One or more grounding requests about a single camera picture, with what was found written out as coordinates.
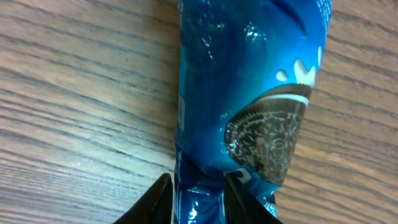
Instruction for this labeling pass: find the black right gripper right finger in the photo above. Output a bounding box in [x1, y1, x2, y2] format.
[224, 174, 282, 224]

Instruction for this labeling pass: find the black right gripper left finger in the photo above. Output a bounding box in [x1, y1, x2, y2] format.
[114, 173, 173, 224]

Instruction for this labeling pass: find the blue Oreo cookie pack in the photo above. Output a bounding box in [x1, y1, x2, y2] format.
[174, 0, 332, 223]

